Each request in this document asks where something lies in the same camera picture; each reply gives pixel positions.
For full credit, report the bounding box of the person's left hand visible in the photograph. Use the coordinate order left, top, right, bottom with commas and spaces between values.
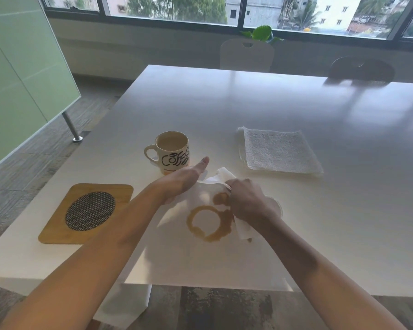
154, 157, 210, 205

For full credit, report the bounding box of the person's right hand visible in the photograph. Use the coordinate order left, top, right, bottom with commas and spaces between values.
225, 178, 283, 234

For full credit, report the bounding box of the white paper towel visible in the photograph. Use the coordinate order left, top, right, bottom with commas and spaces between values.
195, 167, 283, 242

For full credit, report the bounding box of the person's left forearm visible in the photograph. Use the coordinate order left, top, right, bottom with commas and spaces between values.
5, 192, 173, 330

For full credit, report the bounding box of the person's right forearm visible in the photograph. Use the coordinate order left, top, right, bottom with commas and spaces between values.
249, 216, 408, 330

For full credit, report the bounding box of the cream printed coffee mug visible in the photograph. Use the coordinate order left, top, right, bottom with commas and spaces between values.
144, 131, 191, 176

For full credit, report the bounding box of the stack of white paper napkins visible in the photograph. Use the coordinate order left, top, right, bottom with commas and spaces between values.
237, 126, 324, 175

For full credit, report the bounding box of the white chair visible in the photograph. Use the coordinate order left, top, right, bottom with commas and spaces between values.
220, 38, 275, 73

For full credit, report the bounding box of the bamboo trivet with mesh centre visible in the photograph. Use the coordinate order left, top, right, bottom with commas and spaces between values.
38, 183, 134, 245

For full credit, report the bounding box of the metal partition leg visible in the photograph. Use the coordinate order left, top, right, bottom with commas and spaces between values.
61, 111, 83, 143

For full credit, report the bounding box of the green leafy plant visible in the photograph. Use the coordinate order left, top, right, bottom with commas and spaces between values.
240, 25, 285, 44

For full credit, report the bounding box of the white table leg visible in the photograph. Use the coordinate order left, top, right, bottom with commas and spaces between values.
96, 283, 153, 330

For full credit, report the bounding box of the dark chair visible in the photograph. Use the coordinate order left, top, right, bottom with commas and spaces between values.
329, 56, 396, 83

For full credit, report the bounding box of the green glass partition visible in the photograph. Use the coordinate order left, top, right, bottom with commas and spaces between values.
0, 0, 82, 173

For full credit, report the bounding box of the brown coffee ring stain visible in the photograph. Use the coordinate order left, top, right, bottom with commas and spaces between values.
187, 191, 235, 243

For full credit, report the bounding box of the dark window frame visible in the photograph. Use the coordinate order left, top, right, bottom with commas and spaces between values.
39, 0, 413, 49

